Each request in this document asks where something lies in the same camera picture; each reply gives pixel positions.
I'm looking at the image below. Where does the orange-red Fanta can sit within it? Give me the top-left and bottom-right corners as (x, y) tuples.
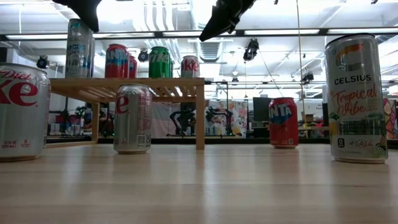
(128, 54), (138, 79)
(268, 96), (300, 149)
(104, 43), (130, 79)

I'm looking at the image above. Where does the silver Diet Coke can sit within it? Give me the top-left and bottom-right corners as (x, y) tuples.
(180, 55), (201, 79)
(113, 83), (153, 156)
(0, 62), (52, 162)

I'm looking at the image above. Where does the wooden slatted shelf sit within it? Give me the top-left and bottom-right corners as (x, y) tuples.
(46, 77), (206, 151)

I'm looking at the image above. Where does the black background monitor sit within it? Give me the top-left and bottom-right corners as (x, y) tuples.
(252, 96), (271, 123)

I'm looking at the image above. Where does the floral patterned panel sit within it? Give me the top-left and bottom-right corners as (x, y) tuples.
(205, 99), (249, 138)

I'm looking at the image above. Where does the background robot station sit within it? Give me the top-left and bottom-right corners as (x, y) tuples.
(47, 105), (114, 138)

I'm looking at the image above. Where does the white background sheet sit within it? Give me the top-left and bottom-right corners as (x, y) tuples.
(151, 102), (187, 139)

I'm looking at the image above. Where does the brown cardboard box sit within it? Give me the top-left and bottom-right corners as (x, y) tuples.
(300, 112), (317, 124)

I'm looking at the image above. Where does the colourful patterned panel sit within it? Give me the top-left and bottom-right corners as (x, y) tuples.
(382, 98), (398, 141)

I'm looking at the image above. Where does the black overhead camera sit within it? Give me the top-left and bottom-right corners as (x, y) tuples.
(242, 37), (261, 62)
(137, 49), (150, 63)
(36, 55), (50, 70)
(300, 72), (315, 84)

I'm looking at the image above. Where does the black overhead frame bar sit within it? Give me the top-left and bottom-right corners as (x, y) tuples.
(0, 27), (398, 42)

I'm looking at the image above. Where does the thin hanging yellow cord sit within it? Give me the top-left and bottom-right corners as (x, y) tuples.
(295, 0), (309, 138)

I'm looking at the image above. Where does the black aluminium table frame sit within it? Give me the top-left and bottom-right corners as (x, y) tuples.
(46, 136), (398, 150)

